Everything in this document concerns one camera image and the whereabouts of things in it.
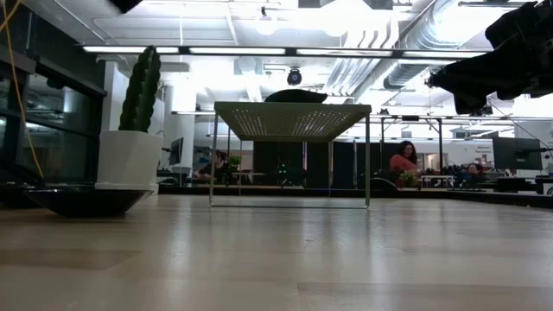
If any black bar with light strips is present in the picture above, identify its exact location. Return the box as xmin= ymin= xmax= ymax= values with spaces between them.
xmin=81 ymin=44 xmax=492 ymax=60

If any green perforated metal shelf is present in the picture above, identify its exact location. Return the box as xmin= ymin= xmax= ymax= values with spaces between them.
xmin=209 ymin=101 xmax=372 ymax=209

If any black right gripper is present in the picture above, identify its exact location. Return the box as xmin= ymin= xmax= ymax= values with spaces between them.
xmin=427 ymin=0 xmax=553 ymax=114

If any silver ventilation duct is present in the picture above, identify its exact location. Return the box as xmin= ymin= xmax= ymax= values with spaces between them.
xmin=323 ymin=0 xmax=489 ymax=96

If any dark framed glass partition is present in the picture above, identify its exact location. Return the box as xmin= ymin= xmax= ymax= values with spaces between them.
xmin=0 ymin=0 xmax=108 ymax=191

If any black background metal frame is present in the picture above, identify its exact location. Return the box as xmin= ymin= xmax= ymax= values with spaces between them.
xmin=378 ymin=114 xmax=444 ymax=174

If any white hexagonal plant pot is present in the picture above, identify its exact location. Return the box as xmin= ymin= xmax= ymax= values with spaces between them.
xmin=94 ymin=129 xmax=164 ymax=194

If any green cactus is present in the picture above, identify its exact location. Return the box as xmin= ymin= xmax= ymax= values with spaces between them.
xmin=118 ymin=45 xmax=162 ymax=133

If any person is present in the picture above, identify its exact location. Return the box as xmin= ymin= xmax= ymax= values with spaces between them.
xmin=388 ymin=140 xmax=423 ymax=187
xmin=194 ymin=149 xmax=230 ymax=181
xmin=465 ymin=162 xmax=485 ymax=181

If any black aluminium table frame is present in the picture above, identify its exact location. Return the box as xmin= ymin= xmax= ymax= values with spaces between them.
xmin=157 ymin=184 xmax=553 ymax=209

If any yellow cable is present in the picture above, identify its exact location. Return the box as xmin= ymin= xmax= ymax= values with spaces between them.
xmin=0 ymin=0 xmax=46 ymax=181

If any black computer monitor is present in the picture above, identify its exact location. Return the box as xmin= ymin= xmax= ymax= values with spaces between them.
xmin=492 ymin=136 xmax=544 ymax=171
xmin=168 ymin=136 xmax=185 ymax=166

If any black wavy mini plate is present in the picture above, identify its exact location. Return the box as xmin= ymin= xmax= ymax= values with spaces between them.
xmin=264 ymin=88 xmax=328 ymax=105
xmin=24 ymin=187 xmax=153 ymax=219

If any white pendant lamp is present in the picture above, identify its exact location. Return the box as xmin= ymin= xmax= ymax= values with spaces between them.
xmin=254 ymin=6 xmax=280 ymax=36

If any black partition panel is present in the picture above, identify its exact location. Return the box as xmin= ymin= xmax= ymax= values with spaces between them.
xmin=252 ymin=141 xmax=390 ymax=189

